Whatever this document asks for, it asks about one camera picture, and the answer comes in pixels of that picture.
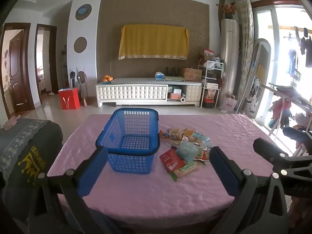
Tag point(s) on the paper towel roll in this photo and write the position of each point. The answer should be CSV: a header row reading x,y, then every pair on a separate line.
x,y
182,99

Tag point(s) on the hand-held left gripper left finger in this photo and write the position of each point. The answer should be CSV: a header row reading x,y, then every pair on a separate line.
x,y
92,173

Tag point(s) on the light blue snack packet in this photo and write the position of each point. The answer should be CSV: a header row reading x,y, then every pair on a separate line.
x,y
201,136

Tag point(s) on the patterned curtain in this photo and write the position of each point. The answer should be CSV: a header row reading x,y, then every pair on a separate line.
x,y
245,41

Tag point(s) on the pink quilted tablecloth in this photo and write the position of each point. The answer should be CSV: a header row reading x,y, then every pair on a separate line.
x,y
146,195

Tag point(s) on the cardboard box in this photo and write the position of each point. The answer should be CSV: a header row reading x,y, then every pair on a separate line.
x,y
192,74

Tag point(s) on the artificial flower arrangement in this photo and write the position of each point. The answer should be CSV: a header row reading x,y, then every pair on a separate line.
x,y
229,8

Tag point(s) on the pile of oranges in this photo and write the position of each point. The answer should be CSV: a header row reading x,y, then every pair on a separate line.
x,y
107,78

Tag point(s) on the broom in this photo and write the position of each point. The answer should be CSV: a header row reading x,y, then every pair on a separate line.
x,y
85,103

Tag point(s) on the black router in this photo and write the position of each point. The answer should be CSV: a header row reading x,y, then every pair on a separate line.
x,y
171,74

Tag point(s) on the wooden folding rack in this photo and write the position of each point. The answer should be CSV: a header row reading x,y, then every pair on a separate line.
x,y
285,90

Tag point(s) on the brown wooden door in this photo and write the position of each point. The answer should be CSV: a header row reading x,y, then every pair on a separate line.
x,y
17,65

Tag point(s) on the red box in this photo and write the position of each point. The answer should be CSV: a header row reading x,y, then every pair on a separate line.
x,y
69,100

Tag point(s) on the orange snack packet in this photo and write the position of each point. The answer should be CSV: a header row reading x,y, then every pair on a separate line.
x,y
206,155
174,133

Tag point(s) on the round brown wall plaque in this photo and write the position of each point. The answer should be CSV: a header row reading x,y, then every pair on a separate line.
x,y
80,44

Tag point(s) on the white tufted TV cabinet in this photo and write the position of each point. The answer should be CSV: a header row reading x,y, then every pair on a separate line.
x,y
131,92

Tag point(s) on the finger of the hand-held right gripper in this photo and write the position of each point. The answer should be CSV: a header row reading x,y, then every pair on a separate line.
x,y
268,151

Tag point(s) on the blue tissue box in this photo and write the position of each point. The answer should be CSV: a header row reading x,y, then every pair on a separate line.
x,y
160,76

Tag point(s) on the standing mirror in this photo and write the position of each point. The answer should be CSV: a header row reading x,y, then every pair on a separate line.
x,y
260,61

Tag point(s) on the red snack packet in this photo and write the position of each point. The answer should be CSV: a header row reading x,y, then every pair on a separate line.
x,y
171,162

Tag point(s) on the clear bag of blue candies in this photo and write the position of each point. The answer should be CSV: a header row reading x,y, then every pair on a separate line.
x,y
189,151

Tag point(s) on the blue plastic basket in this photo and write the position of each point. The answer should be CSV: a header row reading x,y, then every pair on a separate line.
x,y
117,136

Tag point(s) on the blue wall clock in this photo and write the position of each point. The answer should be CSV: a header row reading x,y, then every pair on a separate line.
x,y
82,11

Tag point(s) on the dark hanging garment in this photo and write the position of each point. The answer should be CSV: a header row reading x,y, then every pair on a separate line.
x,y
307,51

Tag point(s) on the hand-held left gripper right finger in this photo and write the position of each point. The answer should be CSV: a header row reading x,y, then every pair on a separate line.
x,y
224,170

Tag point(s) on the green edged snack packet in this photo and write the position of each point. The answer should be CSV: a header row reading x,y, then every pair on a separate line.
x,y
173,176

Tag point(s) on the blue hanging garment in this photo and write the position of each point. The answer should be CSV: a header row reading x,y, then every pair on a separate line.
x,y
291,62

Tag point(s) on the white pink shopping bag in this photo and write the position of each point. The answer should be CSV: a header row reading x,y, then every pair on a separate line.
x,y
229,104

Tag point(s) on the standing air conditioner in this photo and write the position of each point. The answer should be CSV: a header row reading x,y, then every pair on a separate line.
x,y
230,58

